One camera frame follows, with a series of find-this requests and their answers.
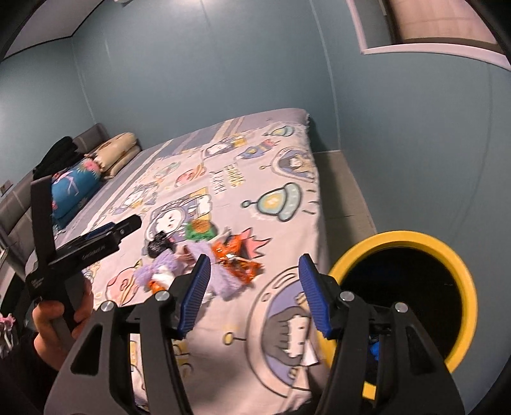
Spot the blue flamingo print pillow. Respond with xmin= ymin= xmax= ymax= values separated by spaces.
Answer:
xmin=51 ymin=157 xmax=105 ymax=221

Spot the yellow trash bin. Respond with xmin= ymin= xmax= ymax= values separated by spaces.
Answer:
xmin=319 ymin=230 xmax=478 ymax=401

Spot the green snack packet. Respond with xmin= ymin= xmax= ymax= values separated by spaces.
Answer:
xmin=184 ymin=219 xmax=218 ymax=242

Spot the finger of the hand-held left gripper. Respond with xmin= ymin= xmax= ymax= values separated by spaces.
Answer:
xmin=84 ymin=215 xmax=142 ymax=241

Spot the purple fluffy cloth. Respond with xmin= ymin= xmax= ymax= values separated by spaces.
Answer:
xmin=135 ymin=243 xmax=225 ymax=302

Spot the black wrapper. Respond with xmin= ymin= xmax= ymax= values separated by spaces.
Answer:
xmin=147 ymin=230 xmax=176 ymax=258

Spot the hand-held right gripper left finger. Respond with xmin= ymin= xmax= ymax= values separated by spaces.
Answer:
xmin=44 ymin=254 xmax=212 ymax=415

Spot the person's left hand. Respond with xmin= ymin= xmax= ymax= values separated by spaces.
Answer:
xmin=32 ymin=278 xmax=95 ymax=370

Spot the printed cartoon blanket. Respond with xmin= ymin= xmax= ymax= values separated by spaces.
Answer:
xmin=52 ymin=107 xmax=333 ymax=415

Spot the black cloth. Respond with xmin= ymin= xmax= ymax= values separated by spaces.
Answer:
xmin=33 ymin=136 xmax=80 ymax=180

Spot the grey padded headboard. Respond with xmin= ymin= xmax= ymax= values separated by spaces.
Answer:
xmin=0 ymin=123 xmax=111 ymax=280

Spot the person's left forearm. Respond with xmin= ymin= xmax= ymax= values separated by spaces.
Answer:
xmin=0 ymin=331 xmax=60 ymax=415

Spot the orange snack wrapper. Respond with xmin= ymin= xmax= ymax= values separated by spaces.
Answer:
xmin=211 ymin=233 xmax=264 ymax=285

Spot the pink and white cloth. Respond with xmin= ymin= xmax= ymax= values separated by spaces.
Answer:
xmin=0 ymin=313 xmax=17 ymax=357

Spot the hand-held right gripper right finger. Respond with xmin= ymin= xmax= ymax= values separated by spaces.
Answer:
xmin=297 ymin=253 xmax=466 ymax=415

